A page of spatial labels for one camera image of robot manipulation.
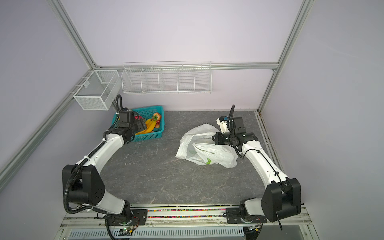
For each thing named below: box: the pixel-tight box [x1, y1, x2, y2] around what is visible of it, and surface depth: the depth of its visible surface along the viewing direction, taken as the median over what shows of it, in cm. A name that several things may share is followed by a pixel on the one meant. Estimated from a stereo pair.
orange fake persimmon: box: [152, 112, 161, 121], surface depth 108 cm
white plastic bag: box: [175, 123, 239, 169], surface depth 78 cm
